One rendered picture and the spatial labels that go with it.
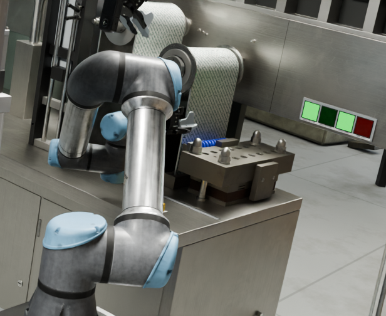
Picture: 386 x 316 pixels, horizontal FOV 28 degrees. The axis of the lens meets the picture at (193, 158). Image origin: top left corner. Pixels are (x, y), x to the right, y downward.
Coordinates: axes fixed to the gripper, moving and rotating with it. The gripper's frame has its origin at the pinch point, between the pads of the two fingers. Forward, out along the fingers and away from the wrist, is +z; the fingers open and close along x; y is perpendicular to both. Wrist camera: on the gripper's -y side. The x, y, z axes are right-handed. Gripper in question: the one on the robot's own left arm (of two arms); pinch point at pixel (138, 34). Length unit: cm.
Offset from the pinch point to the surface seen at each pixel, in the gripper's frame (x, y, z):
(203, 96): -8.0, 3.6, 29.7
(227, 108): -7.9, 9.5, 43.7
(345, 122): -44, 19, 48
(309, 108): -31, 20, 47
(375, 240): 30, 96, 323
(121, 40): 21.3, 7.0, 17.6
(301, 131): 203, 234, 475
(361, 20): -37, 48, 35
